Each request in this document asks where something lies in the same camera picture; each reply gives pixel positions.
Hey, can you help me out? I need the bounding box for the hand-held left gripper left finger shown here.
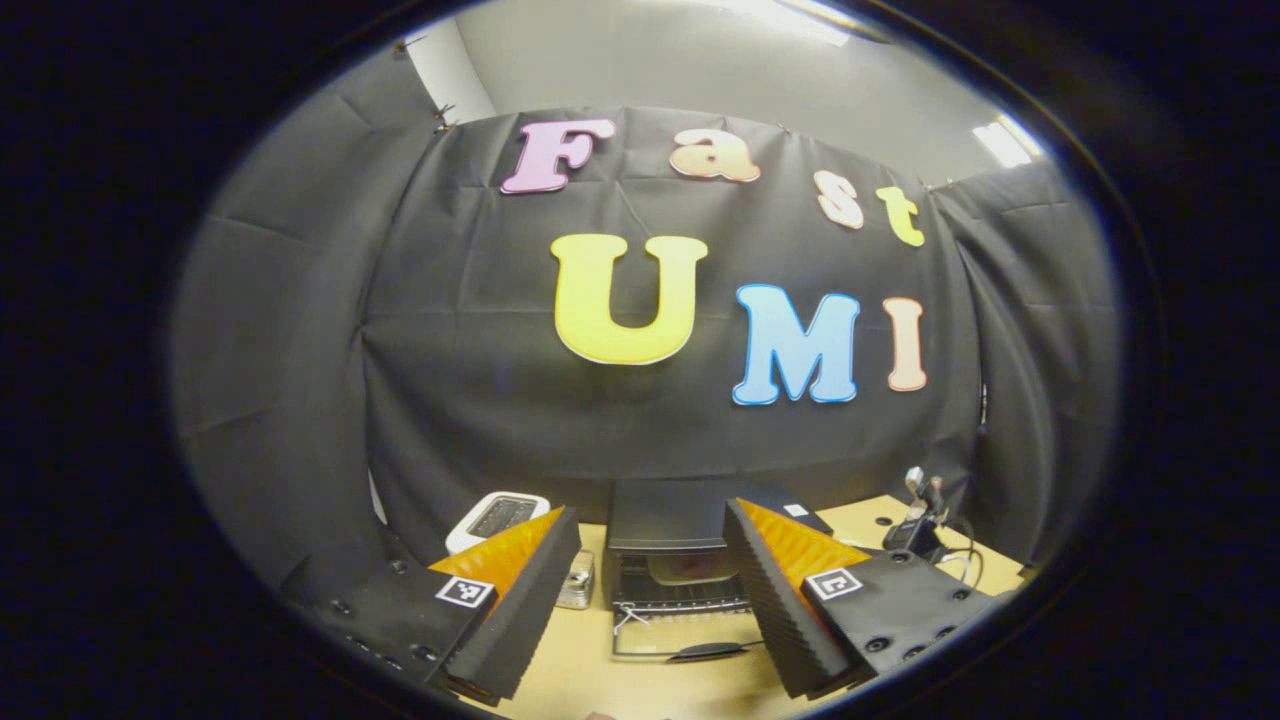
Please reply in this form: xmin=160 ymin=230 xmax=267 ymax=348
xmin=315 ymin=506 xmax=583 ymax=701

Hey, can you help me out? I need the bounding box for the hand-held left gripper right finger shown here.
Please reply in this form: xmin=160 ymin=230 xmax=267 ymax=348
xmin=720 ymin=498 xmax=1003 ymax=701

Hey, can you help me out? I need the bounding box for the black electric oven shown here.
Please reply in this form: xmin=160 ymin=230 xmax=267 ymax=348
xmin=605 ymin=480 xmax=834 ymax=664

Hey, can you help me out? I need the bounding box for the white appliance with dark top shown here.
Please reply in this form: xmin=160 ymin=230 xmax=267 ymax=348
xmin=445 ymin=490 xmax=552 ymax=556

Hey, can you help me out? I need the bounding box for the black backdrop cloth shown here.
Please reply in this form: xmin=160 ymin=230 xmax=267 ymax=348
xmin=170 ymin=45 xmax=1123 ymax=601

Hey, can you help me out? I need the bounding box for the small ceiling light panel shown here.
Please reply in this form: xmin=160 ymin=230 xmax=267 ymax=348
xmin=972 ymin=114 xmax=1042 ymax=169

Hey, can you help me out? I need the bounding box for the black device with cables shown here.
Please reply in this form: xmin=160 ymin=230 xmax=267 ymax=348
xmin=882 ymin=466 xmax=977 ymax=563

